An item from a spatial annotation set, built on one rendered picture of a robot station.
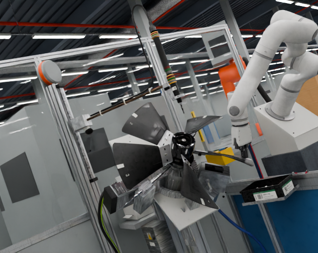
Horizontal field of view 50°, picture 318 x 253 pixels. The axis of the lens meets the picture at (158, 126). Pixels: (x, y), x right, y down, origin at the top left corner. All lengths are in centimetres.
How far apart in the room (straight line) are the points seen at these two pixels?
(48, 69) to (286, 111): 146
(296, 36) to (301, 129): 71
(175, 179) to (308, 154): 84
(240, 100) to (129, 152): 55
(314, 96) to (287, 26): 811
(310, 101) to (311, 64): 770
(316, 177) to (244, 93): 55
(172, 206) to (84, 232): 70
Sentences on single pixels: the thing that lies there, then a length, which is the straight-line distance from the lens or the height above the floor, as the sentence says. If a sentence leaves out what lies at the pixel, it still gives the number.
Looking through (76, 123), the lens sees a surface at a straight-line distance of 205.
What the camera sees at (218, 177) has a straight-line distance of 179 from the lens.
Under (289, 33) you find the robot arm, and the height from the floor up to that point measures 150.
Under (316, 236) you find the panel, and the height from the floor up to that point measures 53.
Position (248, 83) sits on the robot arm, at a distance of 160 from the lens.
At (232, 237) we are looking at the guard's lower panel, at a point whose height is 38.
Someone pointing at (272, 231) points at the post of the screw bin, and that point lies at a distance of 188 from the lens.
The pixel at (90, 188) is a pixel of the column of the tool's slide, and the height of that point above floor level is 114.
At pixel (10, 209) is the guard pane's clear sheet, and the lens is 215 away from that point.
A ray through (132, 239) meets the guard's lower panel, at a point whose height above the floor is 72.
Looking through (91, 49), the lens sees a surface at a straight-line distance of 247.
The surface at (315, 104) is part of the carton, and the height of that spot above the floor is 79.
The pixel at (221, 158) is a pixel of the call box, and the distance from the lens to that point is 214.
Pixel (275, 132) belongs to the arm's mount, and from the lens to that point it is 219.
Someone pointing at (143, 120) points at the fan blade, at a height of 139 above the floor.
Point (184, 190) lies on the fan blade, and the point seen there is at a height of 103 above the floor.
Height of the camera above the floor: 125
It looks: 3 degrees up
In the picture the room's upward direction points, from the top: 20 degrees counter-clockwise
